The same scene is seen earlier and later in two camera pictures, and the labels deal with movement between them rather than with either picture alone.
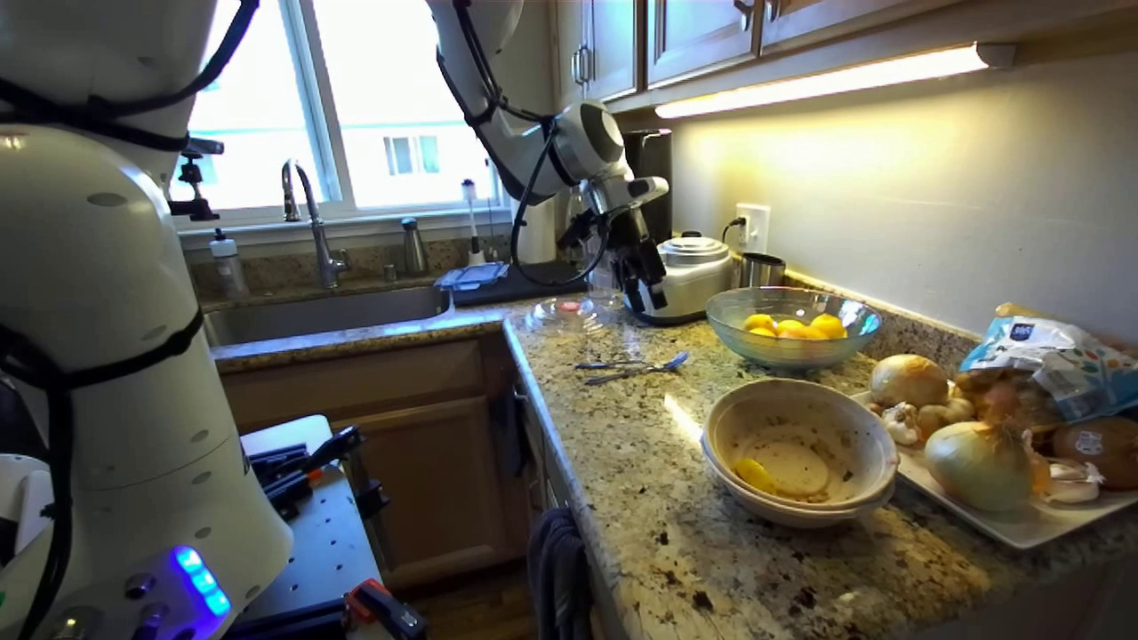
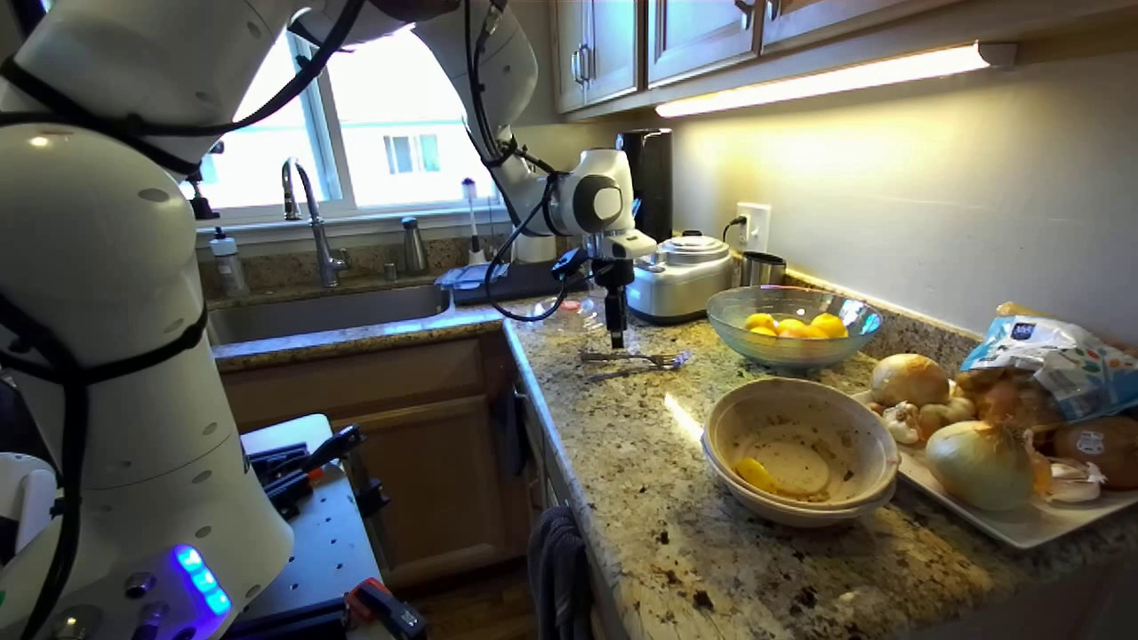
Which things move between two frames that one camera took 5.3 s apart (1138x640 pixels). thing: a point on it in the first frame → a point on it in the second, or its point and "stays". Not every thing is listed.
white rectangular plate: x=1034 y=520 stays
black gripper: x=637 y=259 → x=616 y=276
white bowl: x=802 y=465 stays
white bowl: x=797 y=452 stays
